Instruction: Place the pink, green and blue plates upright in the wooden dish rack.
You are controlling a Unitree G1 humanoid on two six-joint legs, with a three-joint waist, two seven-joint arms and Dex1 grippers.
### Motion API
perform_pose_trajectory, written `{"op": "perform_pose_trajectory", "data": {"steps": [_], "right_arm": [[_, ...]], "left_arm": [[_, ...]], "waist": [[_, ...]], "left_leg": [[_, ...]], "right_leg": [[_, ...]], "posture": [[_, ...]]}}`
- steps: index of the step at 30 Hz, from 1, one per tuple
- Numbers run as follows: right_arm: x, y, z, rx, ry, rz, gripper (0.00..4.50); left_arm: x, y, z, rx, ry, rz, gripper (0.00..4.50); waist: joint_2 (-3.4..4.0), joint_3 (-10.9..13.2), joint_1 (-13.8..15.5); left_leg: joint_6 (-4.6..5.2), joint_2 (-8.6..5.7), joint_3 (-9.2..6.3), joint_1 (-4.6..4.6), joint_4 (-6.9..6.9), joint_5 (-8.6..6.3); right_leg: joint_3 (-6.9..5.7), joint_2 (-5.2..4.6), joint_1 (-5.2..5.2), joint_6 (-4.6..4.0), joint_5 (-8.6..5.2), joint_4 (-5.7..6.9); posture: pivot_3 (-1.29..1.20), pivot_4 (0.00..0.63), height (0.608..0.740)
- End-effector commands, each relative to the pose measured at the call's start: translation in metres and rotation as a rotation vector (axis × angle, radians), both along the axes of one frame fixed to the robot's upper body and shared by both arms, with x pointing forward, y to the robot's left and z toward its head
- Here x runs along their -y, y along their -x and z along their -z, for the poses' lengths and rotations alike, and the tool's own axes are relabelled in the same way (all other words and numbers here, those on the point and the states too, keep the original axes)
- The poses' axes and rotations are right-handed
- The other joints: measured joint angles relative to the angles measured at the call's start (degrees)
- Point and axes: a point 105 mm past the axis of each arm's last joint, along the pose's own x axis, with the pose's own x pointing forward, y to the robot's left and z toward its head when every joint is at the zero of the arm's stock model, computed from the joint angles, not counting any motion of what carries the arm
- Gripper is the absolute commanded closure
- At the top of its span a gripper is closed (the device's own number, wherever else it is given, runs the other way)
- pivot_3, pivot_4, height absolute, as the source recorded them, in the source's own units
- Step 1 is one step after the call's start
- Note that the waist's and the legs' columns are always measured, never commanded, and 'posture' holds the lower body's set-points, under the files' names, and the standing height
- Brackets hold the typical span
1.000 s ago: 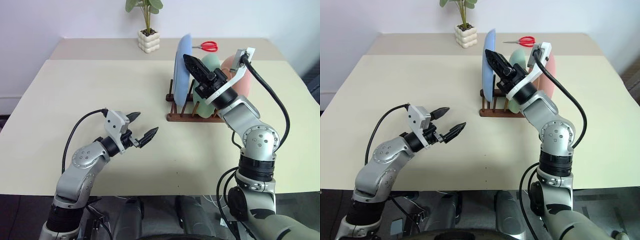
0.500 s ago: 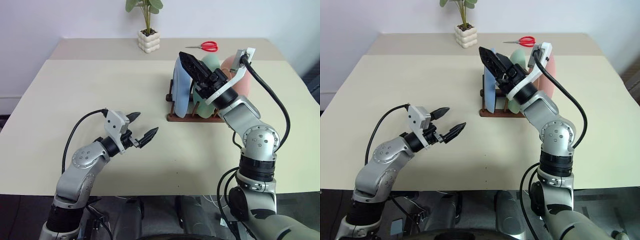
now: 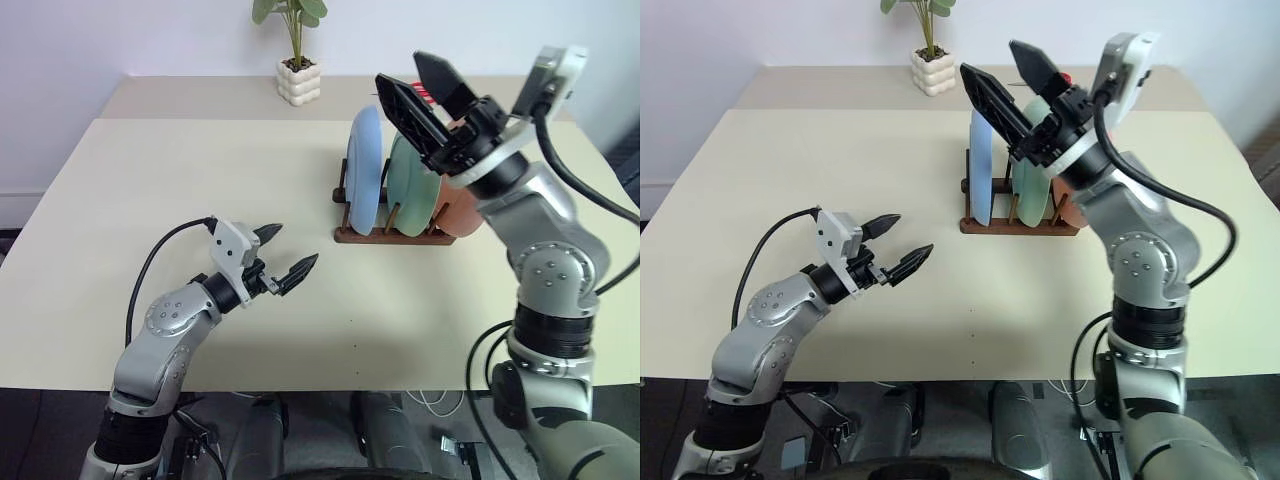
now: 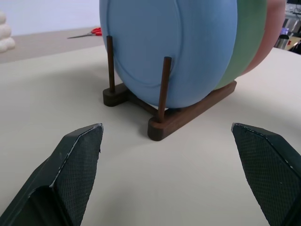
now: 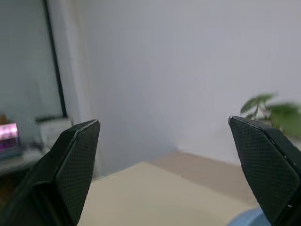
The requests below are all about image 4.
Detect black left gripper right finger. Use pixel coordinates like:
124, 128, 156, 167
231, 122, 301, 226

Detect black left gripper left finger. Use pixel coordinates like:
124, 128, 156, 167
0, 122, 105, 226

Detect green plate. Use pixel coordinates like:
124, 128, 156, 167
212, 0, 269, 91

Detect pink plate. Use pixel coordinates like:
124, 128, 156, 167
244, 0, 286, 74

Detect blue plate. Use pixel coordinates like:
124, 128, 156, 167
99, 0, 237, 110

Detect wooden dish rack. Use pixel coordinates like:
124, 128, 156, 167
102, 35, 237, 142

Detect white bubble plant pot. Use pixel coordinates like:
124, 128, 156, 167
0, 10, 16, 54

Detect red handled scissors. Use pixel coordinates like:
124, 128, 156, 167
66, 26, 103, 39

